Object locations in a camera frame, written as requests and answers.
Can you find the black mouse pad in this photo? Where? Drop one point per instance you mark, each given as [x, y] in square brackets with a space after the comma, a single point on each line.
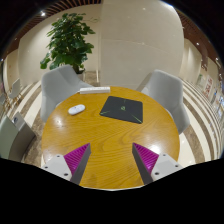
[123, 109]

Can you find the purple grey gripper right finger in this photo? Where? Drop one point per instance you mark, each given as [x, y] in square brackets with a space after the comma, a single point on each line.
[153, 166]

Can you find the grey cabinet at left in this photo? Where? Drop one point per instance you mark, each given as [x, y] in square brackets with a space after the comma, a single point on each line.
[15, 137]

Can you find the grey chair right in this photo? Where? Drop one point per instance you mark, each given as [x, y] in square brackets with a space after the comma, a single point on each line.
[167, 90]

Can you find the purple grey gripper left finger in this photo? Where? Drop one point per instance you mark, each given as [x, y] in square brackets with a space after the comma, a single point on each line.
[71, 166]

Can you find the grey chair left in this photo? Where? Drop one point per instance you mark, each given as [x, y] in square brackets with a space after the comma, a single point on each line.
[57, 85]

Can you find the distant grey chair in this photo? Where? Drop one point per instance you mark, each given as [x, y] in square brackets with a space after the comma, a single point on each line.
[15, 93]

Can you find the white power strip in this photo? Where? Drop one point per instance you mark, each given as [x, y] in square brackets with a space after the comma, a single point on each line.
[93, 90]

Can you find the green potted plant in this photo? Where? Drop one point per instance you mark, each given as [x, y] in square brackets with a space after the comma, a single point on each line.
[68, 45]

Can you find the white computer mouse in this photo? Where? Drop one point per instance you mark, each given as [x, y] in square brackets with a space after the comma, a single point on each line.
[76, 109]

